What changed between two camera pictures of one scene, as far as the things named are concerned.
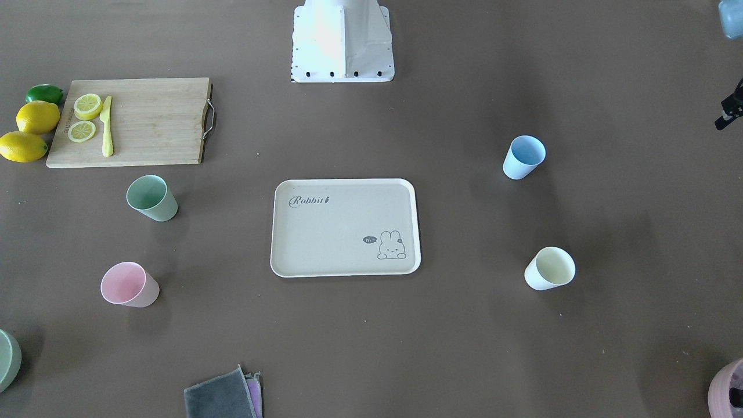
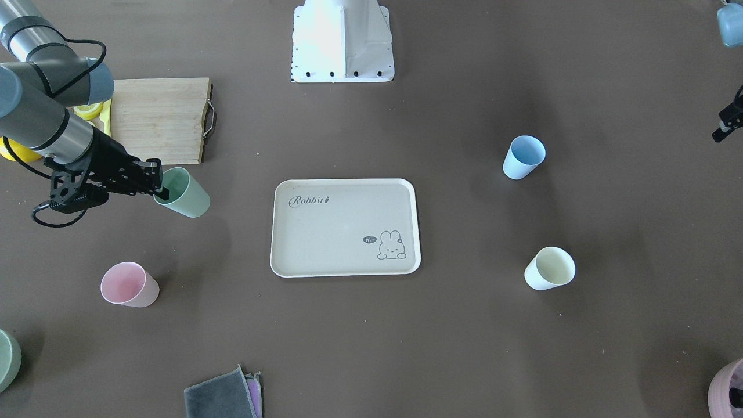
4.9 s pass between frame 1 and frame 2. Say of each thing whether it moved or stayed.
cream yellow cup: stayed
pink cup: stayed
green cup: moved
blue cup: stayed
